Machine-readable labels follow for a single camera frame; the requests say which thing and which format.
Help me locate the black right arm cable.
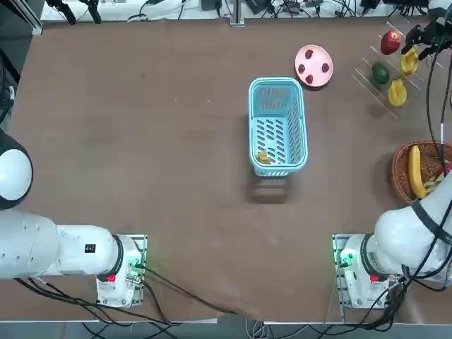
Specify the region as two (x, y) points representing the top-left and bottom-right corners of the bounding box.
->
(411, 35), (452, 294)

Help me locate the clear acrylic display platform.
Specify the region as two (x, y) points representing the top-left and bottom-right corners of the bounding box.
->
(351, 19), (452, 119)

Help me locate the blue plastic basket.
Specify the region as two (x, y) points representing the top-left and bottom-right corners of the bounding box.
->
(248, 76), (309, 177)

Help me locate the aluminium corner rail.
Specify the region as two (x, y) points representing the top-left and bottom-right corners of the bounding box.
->
(13, 0), (44, 35)

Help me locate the pink round plate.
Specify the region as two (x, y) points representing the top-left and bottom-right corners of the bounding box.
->
(295, 44), (335, 88)

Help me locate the red apple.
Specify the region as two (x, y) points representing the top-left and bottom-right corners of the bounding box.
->
(380, 30), (403, 56)

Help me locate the pink dragon fruit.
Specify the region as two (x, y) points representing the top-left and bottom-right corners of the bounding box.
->
(423, 160), (452, 194)

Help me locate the brown wicker basket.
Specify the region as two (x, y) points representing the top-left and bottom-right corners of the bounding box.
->
(391, 141), (452, 206)

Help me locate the thick black base cable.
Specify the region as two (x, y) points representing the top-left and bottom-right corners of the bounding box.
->
(141, 266), (264, 323)

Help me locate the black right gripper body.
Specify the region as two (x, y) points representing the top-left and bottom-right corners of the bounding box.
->
(425, 6), (452, 40)

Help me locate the black left base cable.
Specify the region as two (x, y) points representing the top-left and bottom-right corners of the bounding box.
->
(13, 277), (184, 326)

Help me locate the yellow banana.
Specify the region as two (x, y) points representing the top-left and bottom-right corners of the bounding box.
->
(408, 145), (428, 199)

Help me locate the black stand leg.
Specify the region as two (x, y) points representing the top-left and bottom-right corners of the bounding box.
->
(81, 0), (103, 24)
(47, 0), (77, 25)

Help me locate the black right base cable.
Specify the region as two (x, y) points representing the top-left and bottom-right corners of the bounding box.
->
(324, 275), (410, 329)

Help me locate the aluminium frame post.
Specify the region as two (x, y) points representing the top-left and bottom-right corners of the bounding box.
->
(229, 0), (246, 26)

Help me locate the green avocado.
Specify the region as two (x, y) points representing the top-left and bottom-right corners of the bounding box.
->
(371, 62), (391, 85)

